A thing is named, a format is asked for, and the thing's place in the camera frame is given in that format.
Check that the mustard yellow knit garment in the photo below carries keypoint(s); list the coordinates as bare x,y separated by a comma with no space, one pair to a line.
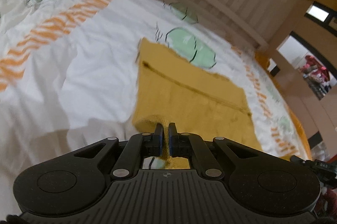
171,90

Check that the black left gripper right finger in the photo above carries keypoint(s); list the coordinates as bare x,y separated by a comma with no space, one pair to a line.
217,158

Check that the white leaf-print bed sheet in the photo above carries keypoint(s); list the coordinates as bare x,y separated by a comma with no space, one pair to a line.
69,76

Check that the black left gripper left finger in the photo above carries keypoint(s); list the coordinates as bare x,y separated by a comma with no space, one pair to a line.
124,158

